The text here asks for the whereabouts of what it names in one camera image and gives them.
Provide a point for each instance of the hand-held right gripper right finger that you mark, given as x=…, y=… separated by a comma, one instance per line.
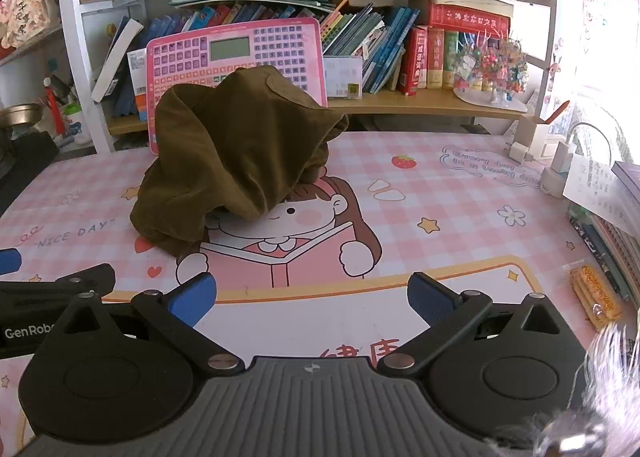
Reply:
x=430, y=299

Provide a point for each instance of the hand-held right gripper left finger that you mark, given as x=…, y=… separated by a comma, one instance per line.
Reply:
x=192, y=297

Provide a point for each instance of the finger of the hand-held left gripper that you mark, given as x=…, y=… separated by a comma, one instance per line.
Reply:
x=75, y=281
x=9, y=261

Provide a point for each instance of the olive brown pants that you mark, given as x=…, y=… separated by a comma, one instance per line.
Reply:
x=225, y=152

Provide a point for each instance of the pink printed desk mat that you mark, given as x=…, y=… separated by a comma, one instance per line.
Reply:
x=425, y=217

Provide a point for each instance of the black device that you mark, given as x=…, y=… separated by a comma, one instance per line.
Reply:
x=25, y=162

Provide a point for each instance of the brass bowl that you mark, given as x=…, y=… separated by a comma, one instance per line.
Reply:
x=20, y=114

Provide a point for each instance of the white bottle green cap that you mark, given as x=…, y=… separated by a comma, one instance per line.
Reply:
x=79, y=127

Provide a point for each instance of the yellow snack packet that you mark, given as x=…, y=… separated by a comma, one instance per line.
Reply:
x=595, y=294

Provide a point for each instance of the stack of books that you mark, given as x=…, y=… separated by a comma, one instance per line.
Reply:
x=612, y=247

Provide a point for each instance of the white printed paper sheet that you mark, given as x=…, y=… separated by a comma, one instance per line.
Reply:
x=595, y=192

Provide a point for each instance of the white furry sleeve cuff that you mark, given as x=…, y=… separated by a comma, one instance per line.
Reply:
x=610, y=387

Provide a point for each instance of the white oval tray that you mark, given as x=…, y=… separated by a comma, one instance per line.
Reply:
x=480, y=102

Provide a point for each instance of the dark cover leaning book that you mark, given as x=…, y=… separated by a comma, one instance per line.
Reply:
x=117, y=57

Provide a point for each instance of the red standing dictionary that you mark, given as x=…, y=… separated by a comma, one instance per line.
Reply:
x=412, y=62

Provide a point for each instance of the white labelled card box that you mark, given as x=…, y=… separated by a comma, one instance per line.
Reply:
x=342, y=77

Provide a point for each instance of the dark red standing book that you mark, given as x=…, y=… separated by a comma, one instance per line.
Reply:
x=435, y=57

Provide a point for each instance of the green standing book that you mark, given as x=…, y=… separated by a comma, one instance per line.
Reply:
x=450, y=54

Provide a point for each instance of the floral decoration card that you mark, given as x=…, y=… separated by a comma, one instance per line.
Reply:
x=25, y=7

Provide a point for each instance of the pink keypad learning tablet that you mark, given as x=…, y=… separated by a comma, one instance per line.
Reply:
x=280, y=52

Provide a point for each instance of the row of colourful books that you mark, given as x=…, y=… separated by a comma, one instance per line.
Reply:
x=385, y=42

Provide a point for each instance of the thick red lying dictionary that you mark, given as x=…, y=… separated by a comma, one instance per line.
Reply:
x=465, y=22

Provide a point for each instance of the alphabet wall poster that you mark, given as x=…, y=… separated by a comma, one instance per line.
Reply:
x=607, y=12

